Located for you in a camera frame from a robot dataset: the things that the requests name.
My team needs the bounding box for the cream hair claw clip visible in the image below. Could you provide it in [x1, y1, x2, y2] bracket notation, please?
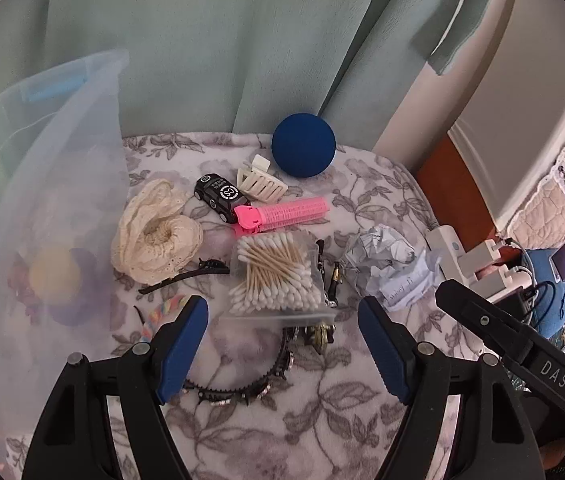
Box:
[236, 156, 288, 205]

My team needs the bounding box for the black power adapter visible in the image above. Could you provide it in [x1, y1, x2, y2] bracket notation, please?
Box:
[500, 287, 543, 313]

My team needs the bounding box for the crumpled white paper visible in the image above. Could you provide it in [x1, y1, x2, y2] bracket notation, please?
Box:
[340, 225, 443, 313]

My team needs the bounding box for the white power strip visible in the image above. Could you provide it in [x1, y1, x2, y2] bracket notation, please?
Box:
[425, 225, 466, 281]

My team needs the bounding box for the black gold hairpin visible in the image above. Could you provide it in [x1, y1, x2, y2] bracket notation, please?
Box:
[329, 261, 344, 308]

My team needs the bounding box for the quilted lace-trimmed cover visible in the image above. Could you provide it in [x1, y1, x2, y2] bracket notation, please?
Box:
[493, 75, 565, 241]

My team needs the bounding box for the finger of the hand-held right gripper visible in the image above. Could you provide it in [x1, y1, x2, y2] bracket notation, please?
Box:
[435, 279, 565, 421]

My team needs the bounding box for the pastel braided hair tie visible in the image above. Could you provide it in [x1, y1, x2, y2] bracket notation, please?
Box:
[134, 295, 188, 343]

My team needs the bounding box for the clear plastic storage container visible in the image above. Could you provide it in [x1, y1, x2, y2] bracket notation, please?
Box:
[0, 49, 130, 466]

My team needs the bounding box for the black cable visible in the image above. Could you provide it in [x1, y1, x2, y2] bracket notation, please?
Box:
[530, 280, 565, 323]

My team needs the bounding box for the pink hair roller clip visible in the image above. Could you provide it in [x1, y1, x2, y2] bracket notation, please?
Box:
[232, 197, 331, 238]

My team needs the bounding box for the blue pillow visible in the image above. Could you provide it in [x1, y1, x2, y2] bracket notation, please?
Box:
[527, 280, 565, 333]

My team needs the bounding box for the teal patterned cloth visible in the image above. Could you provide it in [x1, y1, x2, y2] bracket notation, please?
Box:
[545, 317, 565, 356]

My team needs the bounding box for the white charger plug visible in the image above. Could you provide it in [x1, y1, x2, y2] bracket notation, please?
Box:
[457, 240, 506, 281]
[473, 265, 533, 302]

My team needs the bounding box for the bag of cotton swabs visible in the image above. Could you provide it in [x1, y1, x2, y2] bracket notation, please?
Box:
[222, 232, 338, 318]

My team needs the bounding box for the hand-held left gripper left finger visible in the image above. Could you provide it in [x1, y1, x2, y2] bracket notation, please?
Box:
[21, 295, 209, 480]

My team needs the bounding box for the yellow ball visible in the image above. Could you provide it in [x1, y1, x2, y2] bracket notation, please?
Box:
[30, 247, 83, 306]

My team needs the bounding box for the pale green curtain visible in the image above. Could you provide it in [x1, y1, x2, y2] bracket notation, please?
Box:
[0, 0, 478, 141]

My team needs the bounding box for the blue foam ball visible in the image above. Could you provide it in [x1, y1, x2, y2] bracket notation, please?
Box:
[271, 113, 337, 178]

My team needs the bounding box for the white furniture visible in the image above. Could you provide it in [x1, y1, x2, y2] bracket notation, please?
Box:
[447, 35, 565, 226]

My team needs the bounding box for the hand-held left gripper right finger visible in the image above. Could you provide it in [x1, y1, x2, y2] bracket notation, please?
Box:
[357, 296, 546, 480]

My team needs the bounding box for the grey floral blanket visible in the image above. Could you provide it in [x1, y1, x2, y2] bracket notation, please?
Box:
[5, 132, 483, 480]

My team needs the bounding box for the black duckbill hair clip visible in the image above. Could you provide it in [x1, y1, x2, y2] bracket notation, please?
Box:
[138, 258, 230, 295]

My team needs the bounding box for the gold ornament hair clip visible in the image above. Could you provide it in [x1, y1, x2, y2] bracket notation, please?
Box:
[293, 324, 336, 350]

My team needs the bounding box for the black studded headband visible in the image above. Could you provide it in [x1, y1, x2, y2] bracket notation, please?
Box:
[182, 325, 298, 406]

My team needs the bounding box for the cream lace scrunchie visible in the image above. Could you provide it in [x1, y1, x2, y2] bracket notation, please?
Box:
[111, 178, 204, 284]

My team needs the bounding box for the black toy car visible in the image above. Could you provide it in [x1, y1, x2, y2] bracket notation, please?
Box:
[194, 173, 252, 224]

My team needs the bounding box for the brown wooden panel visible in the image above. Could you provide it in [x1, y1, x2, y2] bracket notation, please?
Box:
[415, 135, 502, 253]

